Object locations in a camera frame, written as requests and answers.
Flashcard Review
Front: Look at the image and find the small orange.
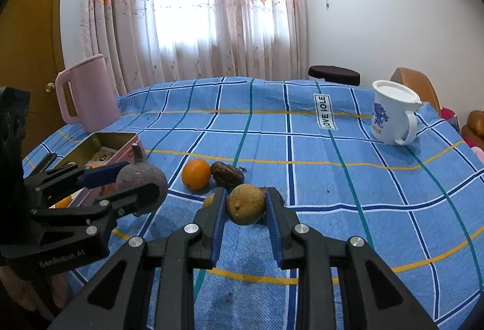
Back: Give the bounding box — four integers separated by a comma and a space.
52, 196, 73, 209

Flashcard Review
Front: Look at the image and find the purple mangosteen with stem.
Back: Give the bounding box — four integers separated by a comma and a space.
115, 143, 167, 217

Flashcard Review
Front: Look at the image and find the brown longan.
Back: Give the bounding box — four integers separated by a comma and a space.
226, 184, 266, 226

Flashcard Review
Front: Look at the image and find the left hand holding gripper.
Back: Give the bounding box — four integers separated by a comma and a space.
1, 266, 70, 322

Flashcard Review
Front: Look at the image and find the printed paper in tin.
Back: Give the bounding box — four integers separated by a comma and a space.
85, 146, 116, 168

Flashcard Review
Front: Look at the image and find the pink gold tin box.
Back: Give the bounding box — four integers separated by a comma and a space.
53, 132, 143, 209

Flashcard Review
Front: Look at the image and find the small yellow-green longan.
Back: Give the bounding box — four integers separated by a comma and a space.
203, 193, 215, 208

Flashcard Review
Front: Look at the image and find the brass door knob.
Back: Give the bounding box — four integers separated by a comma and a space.
45, 82, 55, 93

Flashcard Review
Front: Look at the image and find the blue plaid tablecloth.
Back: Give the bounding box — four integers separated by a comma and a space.
22, 77, 484, 330

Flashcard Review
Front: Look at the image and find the pink plastic pitcher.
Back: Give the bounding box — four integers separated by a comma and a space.
55, 54, 121, 133

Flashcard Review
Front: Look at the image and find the dark wrinkled passion fruit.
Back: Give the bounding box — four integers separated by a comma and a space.
210, 161, 244, 189

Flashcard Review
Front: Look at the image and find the brown wooden door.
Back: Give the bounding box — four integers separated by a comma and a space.
1, 0, 64, 156

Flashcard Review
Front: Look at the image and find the white blue floral mug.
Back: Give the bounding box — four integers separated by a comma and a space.
371, 80, 422, 146

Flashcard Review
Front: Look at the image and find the orange leather sofa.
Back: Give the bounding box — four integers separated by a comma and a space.
461, 110, 484, 150

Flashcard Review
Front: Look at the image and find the white floral curtain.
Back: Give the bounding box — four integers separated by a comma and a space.
79, 0, 309, 95

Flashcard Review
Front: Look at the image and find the dark round stool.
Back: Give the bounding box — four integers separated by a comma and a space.
308, 65, 361, 87

